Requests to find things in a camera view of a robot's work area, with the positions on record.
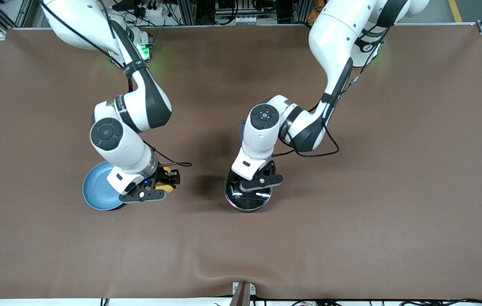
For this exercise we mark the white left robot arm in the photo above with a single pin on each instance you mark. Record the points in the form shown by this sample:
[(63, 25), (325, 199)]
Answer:
[(334, 34)]

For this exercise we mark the white power strip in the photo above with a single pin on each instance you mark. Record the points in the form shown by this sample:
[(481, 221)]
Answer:
[(153, 10)]

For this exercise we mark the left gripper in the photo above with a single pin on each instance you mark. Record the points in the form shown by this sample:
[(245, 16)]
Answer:
[(268, 169)]

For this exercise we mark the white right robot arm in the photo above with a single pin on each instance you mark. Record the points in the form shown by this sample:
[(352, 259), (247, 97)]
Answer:
[(126, 144)]

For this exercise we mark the metal table clamp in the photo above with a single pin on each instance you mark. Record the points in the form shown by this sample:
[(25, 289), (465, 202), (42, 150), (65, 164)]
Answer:
[(243, 295)]

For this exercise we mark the dark blue pot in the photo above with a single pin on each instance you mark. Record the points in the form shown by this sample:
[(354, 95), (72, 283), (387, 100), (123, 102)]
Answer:
[(242, 131)]

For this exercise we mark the brown table mat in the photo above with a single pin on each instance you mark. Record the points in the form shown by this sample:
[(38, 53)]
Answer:
[(393, 212)]

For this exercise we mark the yellow potato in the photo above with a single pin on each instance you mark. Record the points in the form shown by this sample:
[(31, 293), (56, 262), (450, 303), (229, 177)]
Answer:
[(165, 187)]

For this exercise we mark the light blue plate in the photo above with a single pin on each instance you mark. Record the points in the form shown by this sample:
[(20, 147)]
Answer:
[(96, 189)]

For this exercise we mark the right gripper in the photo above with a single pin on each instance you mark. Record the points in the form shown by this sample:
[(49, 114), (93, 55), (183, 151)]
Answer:
[(163, 175)]

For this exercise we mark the glass lid with blue knob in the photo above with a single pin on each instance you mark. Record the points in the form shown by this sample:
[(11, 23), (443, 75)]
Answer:
[(253, 202)]

